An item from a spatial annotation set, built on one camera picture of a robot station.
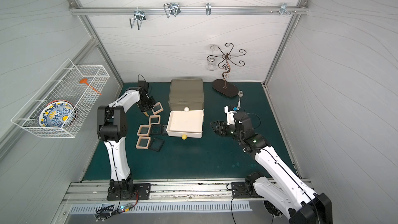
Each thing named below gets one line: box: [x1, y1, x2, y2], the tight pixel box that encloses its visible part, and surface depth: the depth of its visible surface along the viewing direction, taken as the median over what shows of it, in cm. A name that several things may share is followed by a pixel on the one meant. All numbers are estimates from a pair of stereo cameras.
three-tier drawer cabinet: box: [166, 78, 205, 140], surface depth 89 cm
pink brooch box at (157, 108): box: [151, 101, 165, 115], surface depth 103 cm
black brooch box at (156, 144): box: [148, 137, 165, 153], surface depth 90 cm
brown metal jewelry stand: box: [206, 42, 247, 97], surface depth 116 cm
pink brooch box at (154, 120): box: [148, 114, 161, 125], surface depth 101 cm
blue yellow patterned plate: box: [38, 99, 77, 128], surface depth 62 cm
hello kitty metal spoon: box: [237, 90, 244, 111], surface depth 117 cm
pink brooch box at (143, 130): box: [136, 124, 151, 137], surface depth 97 cm
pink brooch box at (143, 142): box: [135, 136, 152, 150], surface depth 91 cm
